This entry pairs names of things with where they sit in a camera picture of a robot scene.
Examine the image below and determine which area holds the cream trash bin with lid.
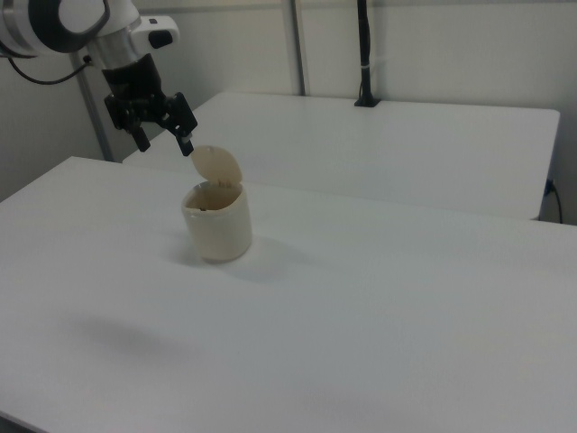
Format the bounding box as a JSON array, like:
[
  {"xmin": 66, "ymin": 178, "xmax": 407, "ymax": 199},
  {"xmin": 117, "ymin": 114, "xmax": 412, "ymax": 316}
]
[{"xmin": 180, "ymin": 143, "xmax": 253, "ymax": 264}]

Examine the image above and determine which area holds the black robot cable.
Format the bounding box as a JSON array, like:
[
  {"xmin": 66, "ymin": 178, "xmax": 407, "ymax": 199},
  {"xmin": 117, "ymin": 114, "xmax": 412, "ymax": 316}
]
[{"xmin": 0, "ymin": 52, "xmax": 96, "ymax": 85}]

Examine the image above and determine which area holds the white back table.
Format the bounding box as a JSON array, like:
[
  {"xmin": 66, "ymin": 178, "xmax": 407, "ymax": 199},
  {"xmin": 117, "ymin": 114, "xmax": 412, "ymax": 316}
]
[{"xmin": 122, "ymin": 91, "xmax": 562, "ymax": 222}]

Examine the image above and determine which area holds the grey metal frame post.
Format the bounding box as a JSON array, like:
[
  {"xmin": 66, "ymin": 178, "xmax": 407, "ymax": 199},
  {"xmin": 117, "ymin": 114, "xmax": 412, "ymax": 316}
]
[{"xmin": 77, "ymin": 50, "xmax": 114, "ymax": 162}]

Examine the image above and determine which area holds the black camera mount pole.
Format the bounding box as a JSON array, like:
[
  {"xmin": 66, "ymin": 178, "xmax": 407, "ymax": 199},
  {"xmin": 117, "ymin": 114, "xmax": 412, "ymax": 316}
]
[{"xmin": 353, "ymin": 0, "xmax": 381, "ymax": 108}]

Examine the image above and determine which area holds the grey wall panel strip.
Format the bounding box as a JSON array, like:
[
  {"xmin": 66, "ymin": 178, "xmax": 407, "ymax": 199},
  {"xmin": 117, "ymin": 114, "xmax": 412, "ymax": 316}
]
[{"xmin": 288, "ymin": 0, "xmax": 312, "ymax": 97}]

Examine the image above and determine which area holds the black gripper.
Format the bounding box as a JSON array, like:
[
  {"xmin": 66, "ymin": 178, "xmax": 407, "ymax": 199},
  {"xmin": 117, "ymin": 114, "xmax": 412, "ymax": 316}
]
[{"xmin": 101, "ymin": 52, "xmax": 199, "ymax": 158}]

